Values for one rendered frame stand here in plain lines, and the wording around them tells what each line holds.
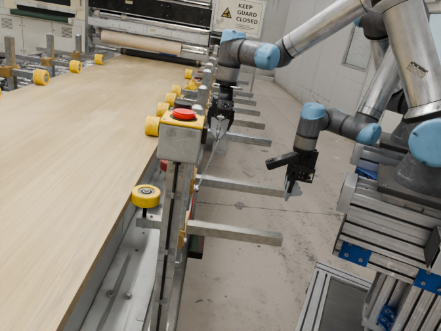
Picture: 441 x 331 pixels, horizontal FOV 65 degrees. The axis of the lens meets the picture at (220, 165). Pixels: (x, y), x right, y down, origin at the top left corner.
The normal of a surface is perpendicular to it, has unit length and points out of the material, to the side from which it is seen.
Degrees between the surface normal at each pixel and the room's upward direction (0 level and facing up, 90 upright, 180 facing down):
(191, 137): 90
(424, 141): 96
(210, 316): 0
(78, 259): 0
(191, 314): 0
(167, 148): 90
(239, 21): 90
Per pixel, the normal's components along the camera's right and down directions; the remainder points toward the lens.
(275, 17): 0.10, 0.40
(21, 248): 0.16, -0.91
